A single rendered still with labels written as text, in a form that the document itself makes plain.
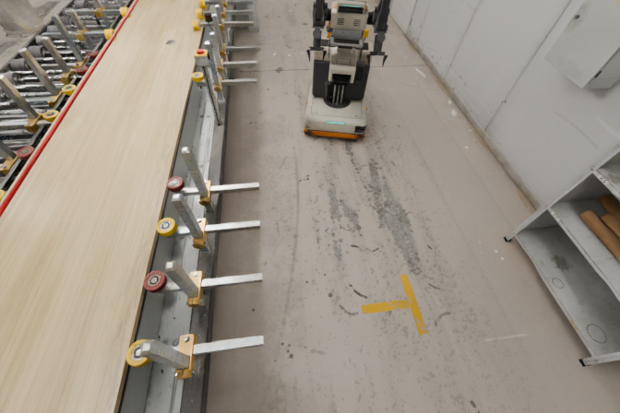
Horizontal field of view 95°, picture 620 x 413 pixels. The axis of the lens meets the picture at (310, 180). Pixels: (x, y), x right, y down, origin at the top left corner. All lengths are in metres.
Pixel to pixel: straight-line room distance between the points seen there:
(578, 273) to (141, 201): 2.86
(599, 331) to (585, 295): 0.23
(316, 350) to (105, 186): 1.53
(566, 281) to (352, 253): 1.48
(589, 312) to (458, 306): 0.80
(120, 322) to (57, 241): 0.51
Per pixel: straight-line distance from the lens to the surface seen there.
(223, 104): 2.35
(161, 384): 1.53
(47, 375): 1.41
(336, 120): 2.87
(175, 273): 1.12
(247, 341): 1.25
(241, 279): 1.34
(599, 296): 2.86
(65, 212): 1.73
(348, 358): 2.09
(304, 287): 2.16
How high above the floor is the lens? 2.05
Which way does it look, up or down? 51 degrees down
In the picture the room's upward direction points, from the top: 3 degrees clockwise
